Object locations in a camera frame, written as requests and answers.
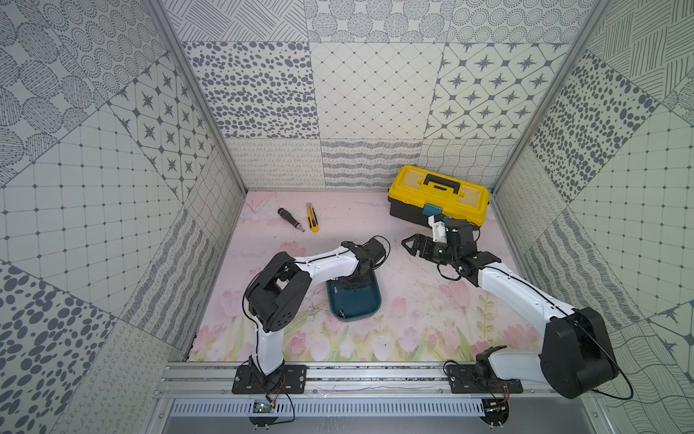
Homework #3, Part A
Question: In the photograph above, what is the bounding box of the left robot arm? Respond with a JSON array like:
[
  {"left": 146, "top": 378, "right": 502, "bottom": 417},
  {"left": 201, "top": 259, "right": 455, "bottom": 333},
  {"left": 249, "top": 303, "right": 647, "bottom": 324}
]
[{"left": 241, "top": 235, "right": 390, "bottom": 380}]

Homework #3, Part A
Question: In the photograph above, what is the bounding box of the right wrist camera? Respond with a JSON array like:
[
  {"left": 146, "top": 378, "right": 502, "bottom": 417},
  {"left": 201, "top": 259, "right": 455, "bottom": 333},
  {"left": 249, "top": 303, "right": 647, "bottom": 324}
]
[{"left": 428, "top": 213, "right": 447, "bottom": 244}]

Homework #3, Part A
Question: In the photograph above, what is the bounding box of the right controller board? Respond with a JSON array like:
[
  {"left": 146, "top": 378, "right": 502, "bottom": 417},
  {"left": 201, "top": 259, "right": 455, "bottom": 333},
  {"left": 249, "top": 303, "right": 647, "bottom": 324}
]
[{"left": 480, "top": 399, "right": 510, "bottom": 428}]

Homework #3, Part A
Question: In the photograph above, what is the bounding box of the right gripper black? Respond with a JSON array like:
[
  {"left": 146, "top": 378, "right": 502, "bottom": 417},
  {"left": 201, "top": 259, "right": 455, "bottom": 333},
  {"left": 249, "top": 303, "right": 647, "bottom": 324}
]
[{"left": 401, "top": 233, "right": 458, "bottom": 267}]

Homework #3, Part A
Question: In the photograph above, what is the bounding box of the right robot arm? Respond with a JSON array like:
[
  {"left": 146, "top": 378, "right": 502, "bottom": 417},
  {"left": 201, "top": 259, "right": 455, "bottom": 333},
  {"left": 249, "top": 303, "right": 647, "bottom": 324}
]
[{"left": 401, "top": 217, "right": 622, "bottom": 399}]

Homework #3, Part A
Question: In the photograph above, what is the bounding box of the white slotted cable duct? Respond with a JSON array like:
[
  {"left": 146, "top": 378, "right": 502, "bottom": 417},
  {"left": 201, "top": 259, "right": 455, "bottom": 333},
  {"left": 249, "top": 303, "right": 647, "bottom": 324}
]
[{"left": 170, "top": 397, "right": 483, "bottom": 417}]

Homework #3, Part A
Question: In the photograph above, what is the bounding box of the controller board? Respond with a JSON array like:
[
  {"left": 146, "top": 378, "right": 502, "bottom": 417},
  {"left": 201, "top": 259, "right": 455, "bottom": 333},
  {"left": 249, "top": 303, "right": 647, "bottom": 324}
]
[
  {"left": 480, "top": 399, "right": 510, "bottom": 428},
  {"left": 249, "top": 400, "right": 278, "bottom": 428}
]

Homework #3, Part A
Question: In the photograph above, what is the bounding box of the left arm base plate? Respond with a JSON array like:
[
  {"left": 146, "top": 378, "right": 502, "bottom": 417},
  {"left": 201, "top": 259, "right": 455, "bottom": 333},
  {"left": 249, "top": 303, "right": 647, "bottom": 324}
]
[{"left": 232, "top": 362, "right": 308, "bottom": 395}]

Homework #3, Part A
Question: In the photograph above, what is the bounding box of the yellow black toolbox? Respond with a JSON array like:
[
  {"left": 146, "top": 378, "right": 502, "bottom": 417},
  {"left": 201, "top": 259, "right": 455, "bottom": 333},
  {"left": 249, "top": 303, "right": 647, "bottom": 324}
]
[{"left": 388, "top": 166, "right": 490, "bottom": 227}]

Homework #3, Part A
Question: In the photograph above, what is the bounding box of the yellow utility knife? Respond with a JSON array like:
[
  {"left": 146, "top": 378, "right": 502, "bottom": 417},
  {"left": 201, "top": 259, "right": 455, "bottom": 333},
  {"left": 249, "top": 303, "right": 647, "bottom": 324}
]
[{"left": 307, "top": 203, "right": 319, "bottom": 233}]

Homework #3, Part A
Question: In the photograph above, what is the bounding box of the aluminium mounting rail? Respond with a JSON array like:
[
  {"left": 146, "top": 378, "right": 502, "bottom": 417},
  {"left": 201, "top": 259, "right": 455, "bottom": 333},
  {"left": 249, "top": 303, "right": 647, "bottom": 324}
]
[{"left": 154, "top": 362, "right": 561, "bottom": 401}]

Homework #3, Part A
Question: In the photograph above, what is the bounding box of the left controller board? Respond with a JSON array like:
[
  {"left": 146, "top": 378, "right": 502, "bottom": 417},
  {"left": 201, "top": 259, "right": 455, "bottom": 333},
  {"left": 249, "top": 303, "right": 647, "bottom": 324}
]
[{"left": 249, "top": 400, "right": 278, "bottom": 428}]

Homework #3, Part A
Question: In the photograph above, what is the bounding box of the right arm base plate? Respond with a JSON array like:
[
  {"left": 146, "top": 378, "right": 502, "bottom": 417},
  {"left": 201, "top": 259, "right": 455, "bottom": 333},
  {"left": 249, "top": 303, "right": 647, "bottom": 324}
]
[{"left": 443, "top": 363, "right": 523, "bottom": 395}]

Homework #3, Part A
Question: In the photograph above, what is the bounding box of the teal plastic storage tray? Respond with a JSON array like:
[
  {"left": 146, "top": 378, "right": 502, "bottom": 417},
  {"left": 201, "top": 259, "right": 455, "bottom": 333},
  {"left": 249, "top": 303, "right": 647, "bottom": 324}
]
[{"left": 326, "top": 271, "right": 382, "bottom": 322}]

